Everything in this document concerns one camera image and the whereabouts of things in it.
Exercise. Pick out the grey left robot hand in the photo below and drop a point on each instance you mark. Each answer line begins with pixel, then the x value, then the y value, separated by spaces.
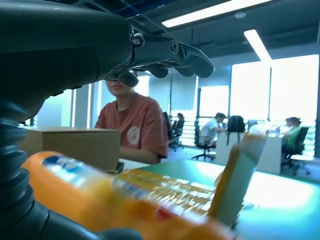
pixel 62 49

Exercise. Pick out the orange bottle with clear cap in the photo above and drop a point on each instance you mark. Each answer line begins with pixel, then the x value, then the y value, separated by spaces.
pixel 87 198

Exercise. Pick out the brown cardboard box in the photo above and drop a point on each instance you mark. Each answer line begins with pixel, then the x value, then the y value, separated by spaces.
pixel 80 149

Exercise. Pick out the black office chair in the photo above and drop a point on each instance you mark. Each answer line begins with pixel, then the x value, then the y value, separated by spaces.
pixel 299 149
pixel 178 129
pixel 204 149

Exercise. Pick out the long ceiling light panel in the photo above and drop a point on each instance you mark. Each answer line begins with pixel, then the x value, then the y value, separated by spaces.
pixel 257 44
pixel 212 11

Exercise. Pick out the person at distant desk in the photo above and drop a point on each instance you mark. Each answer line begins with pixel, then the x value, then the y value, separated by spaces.
pixel 292 136
pixel 210 129

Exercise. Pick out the yellow plastic sheet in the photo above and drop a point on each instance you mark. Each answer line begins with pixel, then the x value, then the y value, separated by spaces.
pixel 180 192

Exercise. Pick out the black backpack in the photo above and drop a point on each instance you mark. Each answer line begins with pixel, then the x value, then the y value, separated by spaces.
pixel 235 126

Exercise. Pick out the yellow-taped cardboard flap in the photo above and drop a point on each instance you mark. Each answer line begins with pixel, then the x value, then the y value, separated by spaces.
pixel 237 179

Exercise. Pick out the white office desk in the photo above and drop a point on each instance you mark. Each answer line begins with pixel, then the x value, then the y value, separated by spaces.
pixel 269 159

